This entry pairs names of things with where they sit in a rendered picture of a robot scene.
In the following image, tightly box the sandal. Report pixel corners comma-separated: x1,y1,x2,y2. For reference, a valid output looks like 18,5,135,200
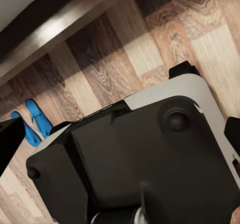
10,111,42,147
25,99,53,138

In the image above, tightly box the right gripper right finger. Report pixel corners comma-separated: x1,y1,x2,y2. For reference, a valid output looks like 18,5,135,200
224,117,240,157

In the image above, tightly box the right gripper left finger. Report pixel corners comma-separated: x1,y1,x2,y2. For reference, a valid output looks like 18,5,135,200
0,117,26,177

